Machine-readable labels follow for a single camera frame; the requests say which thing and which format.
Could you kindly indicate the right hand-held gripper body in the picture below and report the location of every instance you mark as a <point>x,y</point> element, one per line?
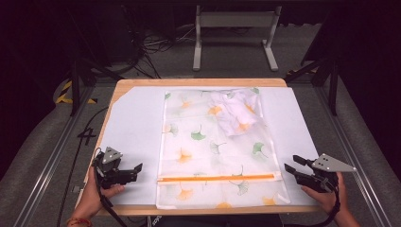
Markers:
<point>318,179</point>

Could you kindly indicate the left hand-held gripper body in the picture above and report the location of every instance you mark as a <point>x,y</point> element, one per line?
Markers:
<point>111,175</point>

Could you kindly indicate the leaf print mesh laundry bag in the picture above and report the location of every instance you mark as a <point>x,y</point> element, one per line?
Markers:
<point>201,157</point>

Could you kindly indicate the person's right hand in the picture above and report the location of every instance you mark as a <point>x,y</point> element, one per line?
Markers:
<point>327,200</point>

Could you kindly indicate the person's left hand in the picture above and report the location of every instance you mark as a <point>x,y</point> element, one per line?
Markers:
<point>93,197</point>

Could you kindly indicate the white table sheet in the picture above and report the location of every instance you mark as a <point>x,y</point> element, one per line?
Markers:
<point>132,126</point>

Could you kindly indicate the white crumpled garment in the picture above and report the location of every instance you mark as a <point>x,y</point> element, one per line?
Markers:
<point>236,113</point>

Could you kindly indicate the black metal stand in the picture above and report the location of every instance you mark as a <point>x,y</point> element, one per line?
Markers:
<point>75,85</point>
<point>331,82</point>

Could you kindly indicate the person's dark clothing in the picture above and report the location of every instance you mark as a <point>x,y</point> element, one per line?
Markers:
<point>217,221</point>

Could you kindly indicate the yellow black hazard tape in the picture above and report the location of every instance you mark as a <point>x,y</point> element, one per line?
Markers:
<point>64,94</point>

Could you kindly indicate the wooden table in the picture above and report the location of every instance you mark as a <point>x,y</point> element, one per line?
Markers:
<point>201,82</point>

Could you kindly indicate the white metal stand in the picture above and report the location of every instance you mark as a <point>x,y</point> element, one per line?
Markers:
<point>236,20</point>

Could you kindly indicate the aluminium floor rail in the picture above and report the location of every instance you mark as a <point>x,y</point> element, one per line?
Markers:
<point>47,170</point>
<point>356,157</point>

